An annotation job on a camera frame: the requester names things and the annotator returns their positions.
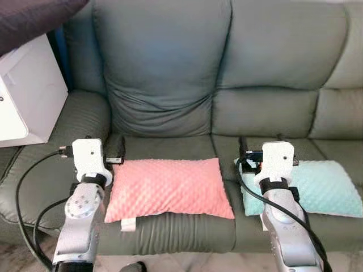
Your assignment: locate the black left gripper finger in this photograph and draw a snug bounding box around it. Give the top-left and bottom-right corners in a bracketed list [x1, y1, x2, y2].
[105, 135, 126, 156]

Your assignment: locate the pink dotted pillow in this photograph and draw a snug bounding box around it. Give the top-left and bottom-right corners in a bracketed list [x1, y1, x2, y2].
[104, 158, 235, 232]

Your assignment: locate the mint dotted pillow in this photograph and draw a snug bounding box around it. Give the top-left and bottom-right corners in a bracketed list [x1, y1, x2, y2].
[234, 160, 363, 219]

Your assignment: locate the grey-green leather sofa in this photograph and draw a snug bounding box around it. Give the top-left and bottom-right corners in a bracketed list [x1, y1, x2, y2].
[0, 0, 363, 256]

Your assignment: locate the white cabinet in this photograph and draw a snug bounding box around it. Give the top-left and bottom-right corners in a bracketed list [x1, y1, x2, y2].
[0, 34, 69, 148]

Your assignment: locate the black robot foot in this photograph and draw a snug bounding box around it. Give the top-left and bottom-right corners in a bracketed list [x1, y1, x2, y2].
[119, 262, 147, 272]

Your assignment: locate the dark brown cloth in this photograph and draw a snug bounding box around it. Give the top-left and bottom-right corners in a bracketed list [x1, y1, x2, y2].
[0, 0, 90, 57]

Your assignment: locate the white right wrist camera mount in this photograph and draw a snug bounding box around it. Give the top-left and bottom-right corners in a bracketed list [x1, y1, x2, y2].
[254, 142, 296, 185]

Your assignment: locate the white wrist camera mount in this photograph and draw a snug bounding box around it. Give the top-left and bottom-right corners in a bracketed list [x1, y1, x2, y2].
[72, 138, 113, 181]
[254, 142, 296, 185]

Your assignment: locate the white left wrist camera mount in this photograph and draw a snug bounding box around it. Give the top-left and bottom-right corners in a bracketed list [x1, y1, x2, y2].
[72, 138, 113, 181]

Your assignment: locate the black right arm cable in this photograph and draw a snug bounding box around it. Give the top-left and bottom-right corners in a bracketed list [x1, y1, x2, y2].
[237, 159, 332, 272]

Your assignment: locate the short black left arm cable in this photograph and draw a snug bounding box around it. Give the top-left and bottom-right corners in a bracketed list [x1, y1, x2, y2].
[33, 197, 71, 267]

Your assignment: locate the long black left arm cable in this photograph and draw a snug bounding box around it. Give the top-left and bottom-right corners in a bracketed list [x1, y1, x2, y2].
[15, 148, 74, 270]

